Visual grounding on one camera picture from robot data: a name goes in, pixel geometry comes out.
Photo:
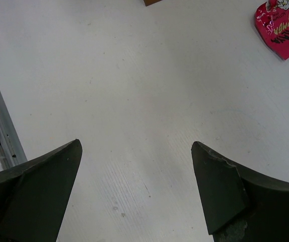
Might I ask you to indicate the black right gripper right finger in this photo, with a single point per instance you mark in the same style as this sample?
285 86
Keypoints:
239 204

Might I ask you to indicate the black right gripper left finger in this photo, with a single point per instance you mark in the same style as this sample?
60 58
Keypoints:
34 195

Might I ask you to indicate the brown paper bag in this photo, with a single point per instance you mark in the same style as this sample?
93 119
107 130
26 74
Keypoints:
150 2

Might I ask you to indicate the red snack packet centre back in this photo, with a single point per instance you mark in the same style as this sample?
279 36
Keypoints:
272 23

